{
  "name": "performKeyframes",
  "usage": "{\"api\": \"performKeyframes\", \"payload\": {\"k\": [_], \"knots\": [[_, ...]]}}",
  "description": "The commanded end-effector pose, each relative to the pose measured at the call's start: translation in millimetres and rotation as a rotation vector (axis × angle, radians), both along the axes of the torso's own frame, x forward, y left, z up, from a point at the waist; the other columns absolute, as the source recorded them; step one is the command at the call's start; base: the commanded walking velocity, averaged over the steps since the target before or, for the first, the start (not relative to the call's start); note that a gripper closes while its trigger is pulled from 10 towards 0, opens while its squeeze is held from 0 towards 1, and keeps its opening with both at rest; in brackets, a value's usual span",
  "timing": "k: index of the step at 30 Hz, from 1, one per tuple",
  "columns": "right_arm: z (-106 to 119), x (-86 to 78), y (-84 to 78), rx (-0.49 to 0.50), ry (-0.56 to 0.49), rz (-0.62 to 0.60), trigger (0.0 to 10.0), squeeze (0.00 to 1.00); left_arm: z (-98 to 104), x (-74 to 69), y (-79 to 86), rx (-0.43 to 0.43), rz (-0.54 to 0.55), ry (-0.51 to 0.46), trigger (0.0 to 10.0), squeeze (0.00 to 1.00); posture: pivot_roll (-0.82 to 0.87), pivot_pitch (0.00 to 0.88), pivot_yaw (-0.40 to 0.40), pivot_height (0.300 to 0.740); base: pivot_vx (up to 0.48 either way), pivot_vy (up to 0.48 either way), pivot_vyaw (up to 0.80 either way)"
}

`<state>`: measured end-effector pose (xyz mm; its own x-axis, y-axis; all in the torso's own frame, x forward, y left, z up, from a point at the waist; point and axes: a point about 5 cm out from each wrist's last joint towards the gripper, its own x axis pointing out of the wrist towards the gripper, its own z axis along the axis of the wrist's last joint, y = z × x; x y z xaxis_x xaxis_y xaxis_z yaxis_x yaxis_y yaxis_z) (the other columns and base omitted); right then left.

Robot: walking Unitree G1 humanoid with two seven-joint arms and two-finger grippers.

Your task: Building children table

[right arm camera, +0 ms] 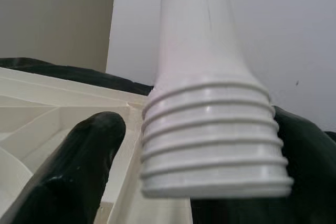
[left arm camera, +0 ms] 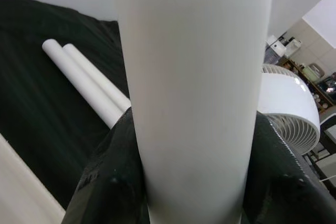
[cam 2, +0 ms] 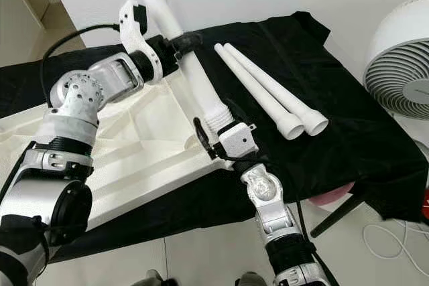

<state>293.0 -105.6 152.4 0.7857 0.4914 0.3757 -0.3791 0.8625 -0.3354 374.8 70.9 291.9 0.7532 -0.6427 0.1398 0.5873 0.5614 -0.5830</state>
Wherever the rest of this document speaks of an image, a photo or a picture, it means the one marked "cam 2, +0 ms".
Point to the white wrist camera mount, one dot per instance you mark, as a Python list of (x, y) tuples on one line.
[(134, 35), (238, 140)]

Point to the white plastic table leg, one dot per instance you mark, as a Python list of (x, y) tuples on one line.
[(258, 92), (281, 93), (201, 85)]

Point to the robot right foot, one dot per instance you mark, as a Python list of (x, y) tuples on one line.
[(249, 279)]

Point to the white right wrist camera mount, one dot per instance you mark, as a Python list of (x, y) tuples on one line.
[(238, 140)]

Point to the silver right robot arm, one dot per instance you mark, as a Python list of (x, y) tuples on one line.
[(261, 192)]

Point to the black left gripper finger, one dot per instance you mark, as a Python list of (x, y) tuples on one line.
[(191, 38)]

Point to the white plastic ribbed table top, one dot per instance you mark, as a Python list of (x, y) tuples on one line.
[(141, 152)]

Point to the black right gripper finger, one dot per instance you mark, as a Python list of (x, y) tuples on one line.
[(235, 110), (202, 138)]

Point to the white floor fan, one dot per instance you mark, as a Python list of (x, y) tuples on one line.
[(402, 65)]

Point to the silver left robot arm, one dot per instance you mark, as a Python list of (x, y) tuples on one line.
[(80, 98)]

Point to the black cloth cover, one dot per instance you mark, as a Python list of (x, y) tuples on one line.
[(342, 165)]

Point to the dark table leg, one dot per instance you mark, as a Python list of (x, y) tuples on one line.
[(338, 216)]

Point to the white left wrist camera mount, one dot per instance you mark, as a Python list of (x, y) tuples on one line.
[(134, 35)]

